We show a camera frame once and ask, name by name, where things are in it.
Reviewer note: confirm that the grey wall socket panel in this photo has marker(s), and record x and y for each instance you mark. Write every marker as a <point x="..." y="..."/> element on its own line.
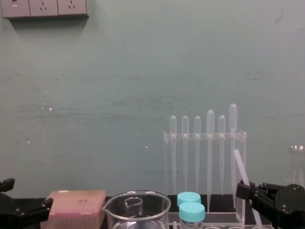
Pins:
<point x="45" y="8"/>

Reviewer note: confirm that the clear glass conical flask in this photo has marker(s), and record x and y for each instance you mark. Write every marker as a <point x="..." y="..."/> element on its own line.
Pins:
<point x="296" y="162"/>

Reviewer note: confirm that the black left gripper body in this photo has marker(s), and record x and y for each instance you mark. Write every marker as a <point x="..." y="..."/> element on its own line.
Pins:
<point x="12" y="212"/>

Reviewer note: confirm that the pink pipette tip box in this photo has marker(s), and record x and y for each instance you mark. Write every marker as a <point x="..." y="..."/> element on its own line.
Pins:
<point x="76" y="205"/>

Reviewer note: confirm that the clear acrylic pipette rack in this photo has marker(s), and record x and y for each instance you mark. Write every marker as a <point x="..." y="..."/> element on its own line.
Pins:
<point x="240" y="137"/>

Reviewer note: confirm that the small glass beaker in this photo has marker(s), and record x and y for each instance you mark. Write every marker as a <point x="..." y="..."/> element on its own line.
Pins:
<point x="133" y="207"/>

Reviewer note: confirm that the long clear plastic pipette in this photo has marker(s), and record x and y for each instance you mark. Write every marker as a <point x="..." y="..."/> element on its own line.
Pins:
<point x="233" y="117"/>
<point x="210" y="124"/>

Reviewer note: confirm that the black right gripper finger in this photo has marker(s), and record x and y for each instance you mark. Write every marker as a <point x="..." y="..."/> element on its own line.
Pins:
<point x="271" y="187"/>
<point x="244" y="192"/>

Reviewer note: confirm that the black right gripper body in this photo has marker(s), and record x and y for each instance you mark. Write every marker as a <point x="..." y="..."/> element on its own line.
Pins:
<point x="291" y="207"/>

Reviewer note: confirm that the large glass beaker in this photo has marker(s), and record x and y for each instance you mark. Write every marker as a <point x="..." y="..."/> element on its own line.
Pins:
<point x="164" y="210"/>

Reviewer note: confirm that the vial with teal cap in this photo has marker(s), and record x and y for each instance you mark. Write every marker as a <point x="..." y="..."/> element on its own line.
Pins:
<point x="188" y="198"/>
<point x="191" y="212"/>

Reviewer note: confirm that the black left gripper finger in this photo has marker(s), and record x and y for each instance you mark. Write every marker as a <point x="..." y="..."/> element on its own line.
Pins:
<point x="7" y="184"/>
<point x="41" y="210"/>

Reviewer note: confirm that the short clear plastic pipette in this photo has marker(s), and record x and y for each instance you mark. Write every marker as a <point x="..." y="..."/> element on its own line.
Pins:
<point x="221" y="126"/>
<point x="173" y="126"/>
<point x="197" y="126"/>
<point x="185" y="126"/>

